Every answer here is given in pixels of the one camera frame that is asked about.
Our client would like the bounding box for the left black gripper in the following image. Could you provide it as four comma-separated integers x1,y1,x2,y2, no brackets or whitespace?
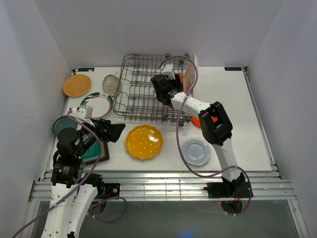
75,118,125,158

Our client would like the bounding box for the orange round plate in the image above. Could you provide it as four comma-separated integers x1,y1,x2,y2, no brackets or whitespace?
191,117,201,127
177,73,183,91

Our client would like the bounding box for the white rectangular plate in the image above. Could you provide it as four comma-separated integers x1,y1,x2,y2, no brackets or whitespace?
183,54,199,93

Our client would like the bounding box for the yellow dotted scalloped plate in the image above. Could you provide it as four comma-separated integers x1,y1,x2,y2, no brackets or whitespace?
125,124,163,160

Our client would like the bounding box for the light blue scalloped plate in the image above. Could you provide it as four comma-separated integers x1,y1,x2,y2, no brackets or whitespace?
181,138,211,167

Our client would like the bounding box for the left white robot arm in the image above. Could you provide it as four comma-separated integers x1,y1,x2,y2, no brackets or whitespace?
42,119,126,238

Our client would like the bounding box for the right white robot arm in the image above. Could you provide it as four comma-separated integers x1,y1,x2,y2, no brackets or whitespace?
151,74,253,198

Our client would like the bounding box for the white plate green rim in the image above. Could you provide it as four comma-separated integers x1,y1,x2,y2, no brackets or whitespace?
80,92,113,119

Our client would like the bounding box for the teal square brown-rimmed plate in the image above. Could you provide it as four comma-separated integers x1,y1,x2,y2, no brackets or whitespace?
80,138,110,166

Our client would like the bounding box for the speckled beige small plate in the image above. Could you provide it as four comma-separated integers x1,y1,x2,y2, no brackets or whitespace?
103,74,122,97

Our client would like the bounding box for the dark teal round plate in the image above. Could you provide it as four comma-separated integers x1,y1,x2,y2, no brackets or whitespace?
52,116,77,136

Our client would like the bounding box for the woven bamboo round plate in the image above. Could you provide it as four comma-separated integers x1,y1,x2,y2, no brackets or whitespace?
63,74,92,97

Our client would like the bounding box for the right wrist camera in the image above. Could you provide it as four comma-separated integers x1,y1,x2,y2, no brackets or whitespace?
160,63,175,80

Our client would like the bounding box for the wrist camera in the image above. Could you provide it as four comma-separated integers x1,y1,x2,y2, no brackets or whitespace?
70,105,94,126
160,63,175,80

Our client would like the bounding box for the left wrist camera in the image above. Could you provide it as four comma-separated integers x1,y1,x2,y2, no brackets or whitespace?
70,105,94,126

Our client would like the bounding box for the grey wire dish rack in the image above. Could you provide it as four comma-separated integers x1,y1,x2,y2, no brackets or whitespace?
113,54,192,123

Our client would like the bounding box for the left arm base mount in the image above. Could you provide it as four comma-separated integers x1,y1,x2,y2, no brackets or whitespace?
95,183,121,199

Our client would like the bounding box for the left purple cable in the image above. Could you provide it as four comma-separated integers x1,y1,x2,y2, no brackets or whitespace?
12,111,128,238

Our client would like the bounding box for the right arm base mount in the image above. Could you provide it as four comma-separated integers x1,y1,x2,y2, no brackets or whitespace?
204,182,251,198

